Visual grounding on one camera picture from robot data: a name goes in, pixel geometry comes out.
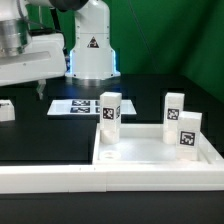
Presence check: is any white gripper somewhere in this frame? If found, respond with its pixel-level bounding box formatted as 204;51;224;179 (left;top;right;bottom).
0;33;66;100

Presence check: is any white marker sheet with tags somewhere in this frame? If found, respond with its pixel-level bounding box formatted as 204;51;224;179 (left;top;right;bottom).
47;99;137;116

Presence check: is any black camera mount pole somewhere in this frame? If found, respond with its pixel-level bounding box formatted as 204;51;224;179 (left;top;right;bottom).
50;8;61;33

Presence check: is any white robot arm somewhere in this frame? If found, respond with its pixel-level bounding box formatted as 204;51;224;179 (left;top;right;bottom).
0;0;120;86

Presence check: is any white L-shaped obstacle fence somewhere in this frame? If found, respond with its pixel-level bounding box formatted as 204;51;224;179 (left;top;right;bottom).
0;126;224;195

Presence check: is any white square tabletop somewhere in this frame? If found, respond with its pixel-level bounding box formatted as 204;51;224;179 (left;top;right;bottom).
91;123;213;165

